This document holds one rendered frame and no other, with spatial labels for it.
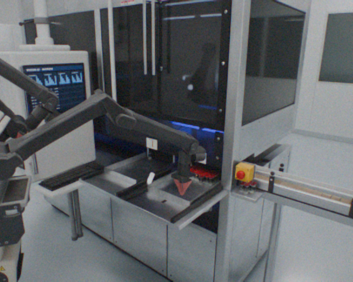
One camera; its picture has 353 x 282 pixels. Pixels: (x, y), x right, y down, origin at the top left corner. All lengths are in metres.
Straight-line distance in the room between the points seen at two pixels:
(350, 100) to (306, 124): 0.87
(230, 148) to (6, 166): 0.94
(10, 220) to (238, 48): 1.12
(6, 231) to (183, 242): 1.03
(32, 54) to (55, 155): 0.60
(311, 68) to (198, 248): 4.71
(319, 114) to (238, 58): 4.76
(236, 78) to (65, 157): 1.18
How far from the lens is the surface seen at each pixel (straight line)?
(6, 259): 1.30
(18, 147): 0.94
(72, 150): 1.96
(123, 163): 1.76
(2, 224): 1.18
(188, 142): 1.19
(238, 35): 1.33
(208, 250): 1.75
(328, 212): 1.47
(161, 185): 1.51
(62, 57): 1.85
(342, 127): 5.97
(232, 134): 1.38
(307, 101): 6.01
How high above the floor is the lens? 1.55
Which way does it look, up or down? 17 degrees down
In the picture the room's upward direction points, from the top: straight up
